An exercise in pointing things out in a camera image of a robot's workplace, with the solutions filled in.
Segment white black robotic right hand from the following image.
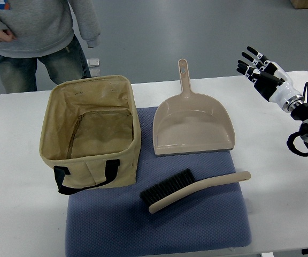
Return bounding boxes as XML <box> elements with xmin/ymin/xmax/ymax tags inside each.
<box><xmin>237</xmin><ymin>46</ymin><xmax>305</xmax><ymax>113</ymax></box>

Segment beige hand broom black bristles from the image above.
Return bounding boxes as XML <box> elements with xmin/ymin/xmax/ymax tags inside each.
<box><xmin>140</xmin><ymin>169</ymin><xmax>251</xmax><ymax>214</ymax></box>

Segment beige plastic dustpan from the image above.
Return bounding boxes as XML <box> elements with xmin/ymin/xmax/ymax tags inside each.
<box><xmin>152</xmin><ymin>59</ymin><xmax>235</xmax><ymax>155</ymax></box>

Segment blue quilted mat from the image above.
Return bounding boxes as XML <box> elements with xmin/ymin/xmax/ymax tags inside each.
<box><xmin>65</xmin><ymin>107</ymin><xmax>251</xmax><ymax>256</ymax></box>

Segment lower metal floor plate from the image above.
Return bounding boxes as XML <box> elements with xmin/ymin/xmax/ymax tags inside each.
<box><xmin>89</xmin><ymin>67</ymin><xmax>100</xmax><ymax>77</ymax></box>

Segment person in grey sweatshirt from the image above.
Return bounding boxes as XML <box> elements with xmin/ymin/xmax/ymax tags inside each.
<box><xmin>0</xmin><ymin>1</ymin><xmax>101</xmax><ymax>93</ymax></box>

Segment yellow canvas bag black handles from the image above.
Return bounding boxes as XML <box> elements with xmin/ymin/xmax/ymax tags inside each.
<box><xmin>40</xmin><ymin>75</ymin><xmax>141</xmax><ymax>195</ymax></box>

